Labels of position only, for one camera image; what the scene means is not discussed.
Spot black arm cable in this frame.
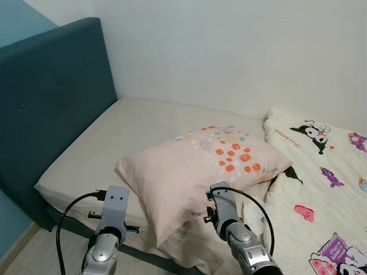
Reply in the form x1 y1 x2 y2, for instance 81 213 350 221
56 190 108 275
215 187 275 256

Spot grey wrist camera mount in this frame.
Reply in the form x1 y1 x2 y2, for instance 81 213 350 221
103 185 131 230
209 182 237 224

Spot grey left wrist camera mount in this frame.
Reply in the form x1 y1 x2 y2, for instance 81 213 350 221
103 185 131 230

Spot pink patterned pillow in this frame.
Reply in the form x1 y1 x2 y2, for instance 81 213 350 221
115 125 294 248

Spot teal upholstered bed frame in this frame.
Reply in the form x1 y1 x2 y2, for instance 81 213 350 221
0 17 207 275

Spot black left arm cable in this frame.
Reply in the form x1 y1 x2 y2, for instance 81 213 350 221
56 190 108 275

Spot cream cartoon print quilt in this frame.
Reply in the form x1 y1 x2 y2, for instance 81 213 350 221
261 109 367 275

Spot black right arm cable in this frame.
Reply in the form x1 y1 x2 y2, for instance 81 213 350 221
215 187 275 256

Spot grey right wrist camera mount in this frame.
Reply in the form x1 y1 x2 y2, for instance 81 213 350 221
209 182 237 224

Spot beige sheeted mattress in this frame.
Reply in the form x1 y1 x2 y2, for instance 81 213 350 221
34 96 270 275

